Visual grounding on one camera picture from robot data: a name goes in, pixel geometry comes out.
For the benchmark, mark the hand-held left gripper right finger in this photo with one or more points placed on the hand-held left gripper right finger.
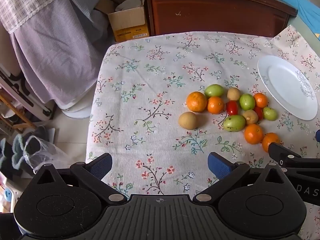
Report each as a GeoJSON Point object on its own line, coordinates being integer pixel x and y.
{"type": "Point", "coordinates": [218, 166]}

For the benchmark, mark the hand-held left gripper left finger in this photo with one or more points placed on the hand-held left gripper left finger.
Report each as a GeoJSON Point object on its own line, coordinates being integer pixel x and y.
{"type": "Point", "coordinates": [102, 163]}

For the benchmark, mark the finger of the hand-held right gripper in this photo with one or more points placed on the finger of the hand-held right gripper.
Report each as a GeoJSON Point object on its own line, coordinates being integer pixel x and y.
{"type": "Point", "coordinates": [318, 135]}
{"type": "Point", "coordinates": [287, 155]}

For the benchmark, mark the small spotted green tomato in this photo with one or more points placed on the small spotted green tomato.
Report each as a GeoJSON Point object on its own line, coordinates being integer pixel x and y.
{"type": "Point", "coordinates": [270, 113]}

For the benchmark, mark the red cherry tomato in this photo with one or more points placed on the red cherry tomato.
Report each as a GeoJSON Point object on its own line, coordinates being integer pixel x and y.
{"type": "Point", "coordinates": [232, 107]}
{"type": "Point", "coordinates": [259, 113]}

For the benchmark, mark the tan longan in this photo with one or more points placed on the tan longan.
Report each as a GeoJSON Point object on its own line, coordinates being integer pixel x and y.
{"type": "Point", "coordinates": [233, 93]}
{"type": "Point", "coordinates": [250, 117]}
{"type": "Point", "coordinates": [188, 120]}

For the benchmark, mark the white plate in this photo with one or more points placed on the white plate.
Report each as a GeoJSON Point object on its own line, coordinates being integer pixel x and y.
{"type": "Point", "coordinates": [282, 80]}

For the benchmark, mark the large mandarin orange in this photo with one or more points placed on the large mandarin orange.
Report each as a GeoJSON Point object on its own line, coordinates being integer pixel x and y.
{"type": "Point", "coordinates": [196, 101]}

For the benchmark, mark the large green tomato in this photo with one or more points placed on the large green tomato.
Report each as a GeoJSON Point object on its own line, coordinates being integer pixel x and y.
{"type": "Point", "coordinates": [234, 123]}

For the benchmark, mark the clear plastic bag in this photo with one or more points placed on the clear plastic bag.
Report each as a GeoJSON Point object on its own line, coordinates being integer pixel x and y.
{"type": "Point", "coordinates": [47, 155]}

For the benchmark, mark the white round base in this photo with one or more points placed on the white round base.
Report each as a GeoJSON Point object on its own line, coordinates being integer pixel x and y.
{"type": "Point", "coordinates": [75, 110]}

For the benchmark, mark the grey fuzzy slipper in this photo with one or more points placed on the grey fuzzy slipper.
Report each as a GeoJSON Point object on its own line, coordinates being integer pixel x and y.
{"type": "Point", "coordinates": [18, 152]}
{"type": "Point", "coordinates": [5, 155]}

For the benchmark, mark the floral tablecloth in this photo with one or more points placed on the floral tablecloth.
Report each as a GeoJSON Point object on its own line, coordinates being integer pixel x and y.
{"type": "Point", "coordinates": [150, 80]}

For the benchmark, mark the wooden rack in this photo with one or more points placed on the wooden rack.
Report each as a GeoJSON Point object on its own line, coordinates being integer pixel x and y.
{"type": "Point", "coordinates": [15, 120]}

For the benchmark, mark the purple waffle cloth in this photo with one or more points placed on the purple waffle cloth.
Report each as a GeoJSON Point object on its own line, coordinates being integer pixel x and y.
{"type": "Point", "coordinates": [55, 60]}

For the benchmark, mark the blue printed blanket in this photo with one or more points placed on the blue printed blanket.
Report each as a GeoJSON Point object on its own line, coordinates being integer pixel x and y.
{"type": "Point", "coordinates": [305, 7]}

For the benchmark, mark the cardboard box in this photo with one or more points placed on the cardboard box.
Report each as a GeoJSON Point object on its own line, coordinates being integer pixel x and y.
{"type": "Point", "coordinates": [127, 22]}

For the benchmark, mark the brown wooden nightstand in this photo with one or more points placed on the brown wooden nightstand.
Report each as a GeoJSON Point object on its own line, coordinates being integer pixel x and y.
{"type": "Point", "coordinates": [212, 12]}

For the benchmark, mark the white cloth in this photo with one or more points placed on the white cloth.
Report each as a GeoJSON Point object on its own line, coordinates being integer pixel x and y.
{"type": "Point", "coordinates": [130, 3]}

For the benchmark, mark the checkered cloth with lace trim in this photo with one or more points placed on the checkered cloth with lace trim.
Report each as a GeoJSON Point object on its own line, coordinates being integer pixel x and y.
{"type": "Point", "coordinates": [32, 2]}

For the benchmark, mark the white and black frame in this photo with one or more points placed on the white and black frame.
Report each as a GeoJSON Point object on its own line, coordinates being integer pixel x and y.
{"type": "Point", "coordinates": [22, 90]}

